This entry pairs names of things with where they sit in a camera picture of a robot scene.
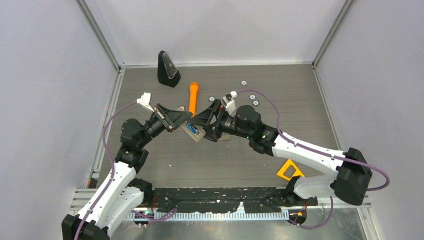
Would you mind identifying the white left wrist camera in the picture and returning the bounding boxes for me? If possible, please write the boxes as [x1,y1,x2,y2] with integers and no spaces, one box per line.
[136,92,155,113]

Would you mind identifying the black wedge stand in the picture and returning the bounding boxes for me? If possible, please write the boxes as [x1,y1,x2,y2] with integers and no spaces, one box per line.
[157,50,181,88]

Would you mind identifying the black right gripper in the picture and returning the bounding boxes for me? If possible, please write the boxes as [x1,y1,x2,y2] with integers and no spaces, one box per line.
[187,99,253,143]

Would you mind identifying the blue battery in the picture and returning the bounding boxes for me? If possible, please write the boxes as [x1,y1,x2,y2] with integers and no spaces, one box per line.
[186,123,199,135]

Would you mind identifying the yellow triangular frame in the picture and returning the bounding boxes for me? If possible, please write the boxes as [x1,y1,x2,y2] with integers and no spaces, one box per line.
[276,159,305,181]

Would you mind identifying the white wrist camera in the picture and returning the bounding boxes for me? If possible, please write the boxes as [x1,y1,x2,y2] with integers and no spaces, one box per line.
[136,92,155,113]
[221,91,237,115]

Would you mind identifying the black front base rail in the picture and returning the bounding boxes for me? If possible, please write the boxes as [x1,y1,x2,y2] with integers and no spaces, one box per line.
[154,186,318,214]

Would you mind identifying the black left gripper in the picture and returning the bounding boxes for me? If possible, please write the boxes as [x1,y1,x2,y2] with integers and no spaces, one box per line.
[137,103,192,148]

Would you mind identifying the grey battery cover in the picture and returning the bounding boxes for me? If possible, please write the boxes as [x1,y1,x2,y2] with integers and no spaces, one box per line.
[219,134,231,141]

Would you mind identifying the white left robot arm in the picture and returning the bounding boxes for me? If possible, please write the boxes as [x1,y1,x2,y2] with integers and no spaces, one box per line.
[61,104,193,240]

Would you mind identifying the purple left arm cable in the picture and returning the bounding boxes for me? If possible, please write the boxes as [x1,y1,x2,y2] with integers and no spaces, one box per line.
[73,100,140,240]

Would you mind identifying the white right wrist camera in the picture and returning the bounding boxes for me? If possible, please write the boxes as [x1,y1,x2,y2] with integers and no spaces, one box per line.
[221,91,237,115]

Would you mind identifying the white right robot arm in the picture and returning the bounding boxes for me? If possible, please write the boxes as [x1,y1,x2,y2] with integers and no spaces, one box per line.
[189,100,373,207]

